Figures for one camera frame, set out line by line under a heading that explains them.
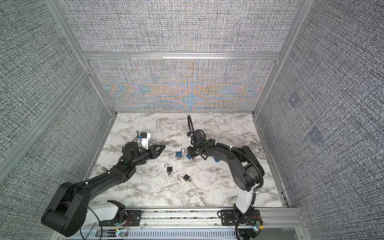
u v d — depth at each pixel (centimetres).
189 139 86
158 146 83
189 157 94
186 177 86
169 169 90
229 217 72
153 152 73
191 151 84
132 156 66
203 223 73
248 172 49
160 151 80
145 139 76
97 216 38
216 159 92
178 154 95
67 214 41
